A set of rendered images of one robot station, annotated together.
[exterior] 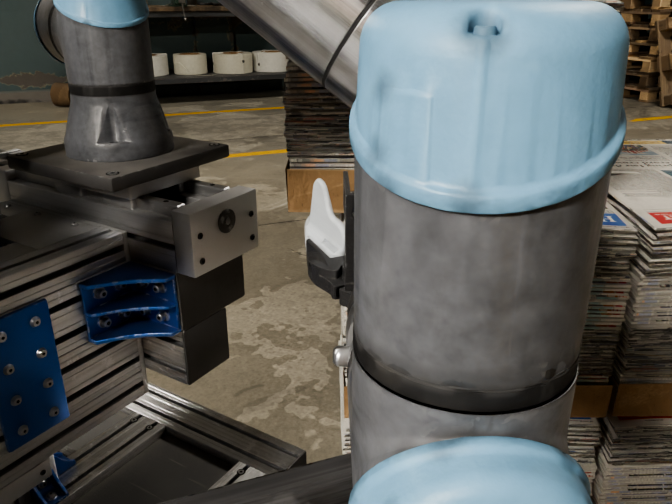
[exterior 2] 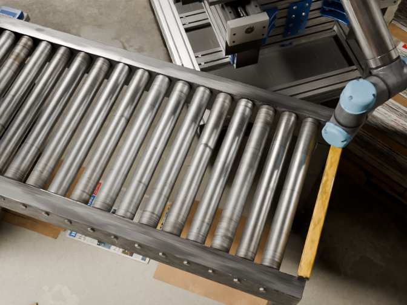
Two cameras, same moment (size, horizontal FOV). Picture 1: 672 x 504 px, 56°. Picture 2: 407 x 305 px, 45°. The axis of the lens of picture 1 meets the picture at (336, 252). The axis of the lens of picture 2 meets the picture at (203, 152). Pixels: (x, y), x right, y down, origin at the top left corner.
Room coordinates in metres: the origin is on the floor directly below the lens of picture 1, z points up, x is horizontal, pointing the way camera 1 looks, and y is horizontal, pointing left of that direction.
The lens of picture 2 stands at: (-0.56, -0.19, 1.96)
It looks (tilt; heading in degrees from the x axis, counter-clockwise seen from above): 62 degrees down; 40
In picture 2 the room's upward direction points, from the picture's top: straight up
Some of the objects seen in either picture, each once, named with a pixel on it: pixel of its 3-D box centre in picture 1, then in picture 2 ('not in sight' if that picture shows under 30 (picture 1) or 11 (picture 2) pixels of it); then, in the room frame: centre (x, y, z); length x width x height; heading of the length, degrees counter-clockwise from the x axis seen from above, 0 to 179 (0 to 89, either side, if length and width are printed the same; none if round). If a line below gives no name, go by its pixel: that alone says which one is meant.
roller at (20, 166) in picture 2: not in sight; (51, 114); (-0.26, 0.63, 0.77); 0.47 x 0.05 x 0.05; 21
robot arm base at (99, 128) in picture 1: (116, 115); not in sight; (0.91, 0.32, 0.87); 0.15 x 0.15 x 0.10
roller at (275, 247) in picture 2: not in sight; (291, 190); (-0.01, -0.03, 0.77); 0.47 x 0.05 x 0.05; 21
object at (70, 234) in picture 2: not in sight; (119, 219); (-0.24, 0.55, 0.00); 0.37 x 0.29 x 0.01; 111
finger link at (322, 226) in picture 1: (323, 216); not in sight; (0.44, 0.01, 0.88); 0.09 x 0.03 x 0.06; 28
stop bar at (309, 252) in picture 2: not in sight; (323, 198); (0.01, -0.11, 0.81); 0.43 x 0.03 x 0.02; 21
